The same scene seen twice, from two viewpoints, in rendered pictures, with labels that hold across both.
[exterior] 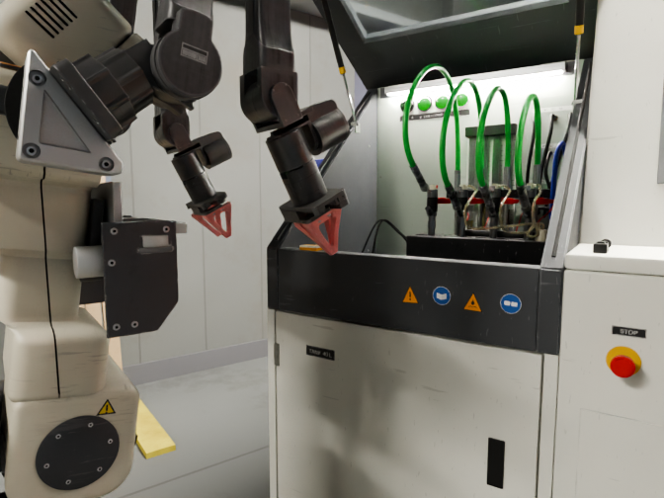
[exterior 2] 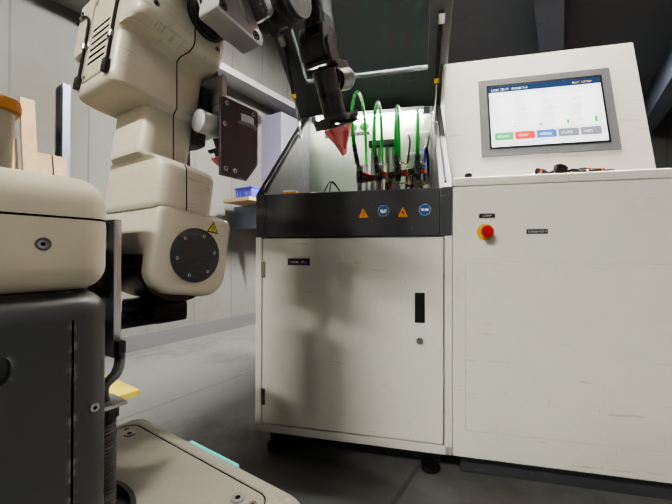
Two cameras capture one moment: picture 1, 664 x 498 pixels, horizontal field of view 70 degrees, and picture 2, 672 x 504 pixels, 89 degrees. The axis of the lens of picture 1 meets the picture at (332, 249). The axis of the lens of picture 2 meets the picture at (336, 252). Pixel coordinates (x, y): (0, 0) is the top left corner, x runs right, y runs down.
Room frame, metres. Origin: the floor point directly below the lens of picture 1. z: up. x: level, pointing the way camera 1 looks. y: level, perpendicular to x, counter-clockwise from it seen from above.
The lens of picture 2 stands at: (-0.08, 0.32, 0.73)
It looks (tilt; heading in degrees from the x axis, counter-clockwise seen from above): 0 degrees down; 340
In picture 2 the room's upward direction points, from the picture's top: straight up
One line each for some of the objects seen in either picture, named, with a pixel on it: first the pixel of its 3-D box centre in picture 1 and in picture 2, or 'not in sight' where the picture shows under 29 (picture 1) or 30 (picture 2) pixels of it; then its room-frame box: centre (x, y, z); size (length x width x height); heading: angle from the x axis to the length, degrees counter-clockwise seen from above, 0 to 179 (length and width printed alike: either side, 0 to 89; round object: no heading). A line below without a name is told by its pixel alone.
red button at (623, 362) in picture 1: (622, 364); (486, 231); (0.77, -0.49, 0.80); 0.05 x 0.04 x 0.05; 57
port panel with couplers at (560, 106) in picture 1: (550, 152); (417, 155); (1.34, -0.61, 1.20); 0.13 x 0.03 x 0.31; 57
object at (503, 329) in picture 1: (391, 290); (348, 214); (1.05, -0.13, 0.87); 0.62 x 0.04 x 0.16; 57
